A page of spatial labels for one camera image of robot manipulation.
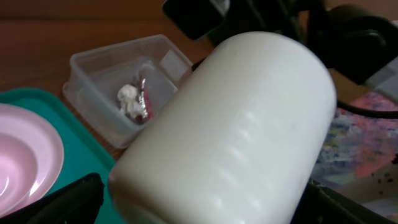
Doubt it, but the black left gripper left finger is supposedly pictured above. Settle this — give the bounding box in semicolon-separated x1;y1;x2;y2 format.
1;173;104;224

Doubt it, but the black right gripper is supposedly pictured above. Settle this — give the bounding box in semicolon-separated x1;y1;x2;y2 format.
162;0;308;46

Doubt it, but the pink bowl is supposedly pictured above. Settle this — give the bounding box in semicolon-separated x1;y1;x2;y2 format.
1;134;38;215

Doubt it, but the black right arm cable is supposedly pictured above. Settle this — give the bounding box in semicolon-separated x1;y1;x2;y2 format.
336;99;398;119

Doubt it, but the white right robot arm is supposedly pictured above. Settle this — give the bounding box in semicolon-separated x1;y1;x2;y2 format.
162;0;397;108

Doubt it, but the red snack wrapper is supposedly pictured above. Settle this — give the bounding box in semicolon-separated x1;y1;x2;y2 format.
134;75;155;124

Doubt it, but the teal plastic serving tray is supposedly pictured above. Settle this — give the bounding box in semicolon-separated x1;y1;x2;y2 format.
0;88;125;224

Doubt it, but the large white round plate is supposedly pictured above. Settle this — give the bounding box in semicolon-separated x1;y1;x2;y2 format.
1;103;64;217

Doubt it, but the white plastic cup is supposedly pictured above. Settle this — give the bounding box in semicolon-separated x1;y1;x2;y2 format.
108;32;336;224

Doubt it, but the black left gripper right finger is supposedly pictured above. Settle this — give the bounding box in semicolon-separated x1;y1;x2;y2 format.
290;180;394;224

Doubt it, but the clear plastic waste bin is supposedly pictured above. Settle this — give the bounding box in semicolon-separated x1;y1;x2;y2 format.
63;35;193;149

